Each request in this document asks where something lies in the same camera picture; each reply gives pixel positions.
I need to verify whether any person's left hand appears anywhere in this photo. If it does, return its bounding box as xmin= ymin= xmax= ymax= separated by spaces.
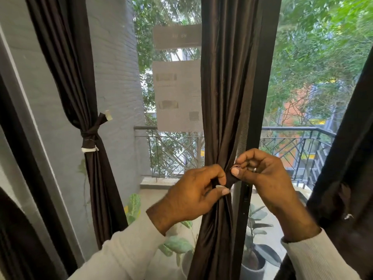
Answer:
xmin=145 ymin=164 xmax=231 ymax=236

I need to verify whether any large grey paper notice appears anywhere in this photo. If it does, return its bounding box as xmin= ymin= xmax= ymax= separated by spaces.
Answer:
xmin=152 ymin=59 xmax=204 ymax=133

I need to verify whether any rubber plant in grey pot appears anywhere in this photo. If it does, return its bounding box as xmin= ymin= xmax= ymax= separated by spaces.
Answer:
xmin=240 ymin=203 xmax=282 ymax=280

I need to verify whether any small grey paper notice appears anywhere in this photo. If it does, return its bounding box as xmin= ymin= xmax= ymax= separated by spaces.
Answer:
xmin=153 ymin=23 xmax=202 ymax=51

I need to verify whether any person's left forearm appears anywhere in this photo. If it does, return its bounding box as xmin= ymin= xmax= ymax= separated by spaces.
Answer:
xmin=67 ymin=212 xmax=167 ymax=280

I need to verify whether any dark brown curtain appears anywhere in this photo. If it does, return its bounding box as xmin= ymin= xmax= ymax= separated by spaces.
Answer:
xmin=24 ymin=0 xmax=129 ymax=250
xmin=274 ymin=52 xmax=373 ymax=280
xmin=187 ymin=0 xmax=263 ymax=280
xmin=0 ymin=186 xmax=59 ymax=280

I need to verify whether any person's right hand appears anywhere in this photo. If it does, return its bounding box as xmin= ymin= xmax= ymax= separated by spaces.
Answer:
xmin=230 ymin=148 xmax=321 ymax=243

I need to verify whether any black metal balcony railing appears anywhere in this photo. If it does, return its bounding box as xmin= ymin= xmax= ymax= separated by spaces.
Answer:
xmin=134 ymin=126 xmax=337 ymax=190

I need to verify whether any orange brick building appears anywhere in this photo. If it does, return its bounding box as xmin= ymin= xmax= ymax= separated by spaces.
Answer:
xmin=277 ymin=84 xmax=330 ymax=161

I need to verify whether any person's right forearm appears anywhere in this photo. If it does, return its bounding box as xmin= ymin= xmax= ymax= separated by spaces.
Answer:
xmin=281 ymin=229 xmax=362 ymax=280

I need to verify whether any dark brown curtain tie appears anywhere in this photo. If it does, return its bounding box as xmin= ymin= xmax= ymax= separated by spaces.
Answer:
xmin=214 ymin=164 xmax=242 ymax=191

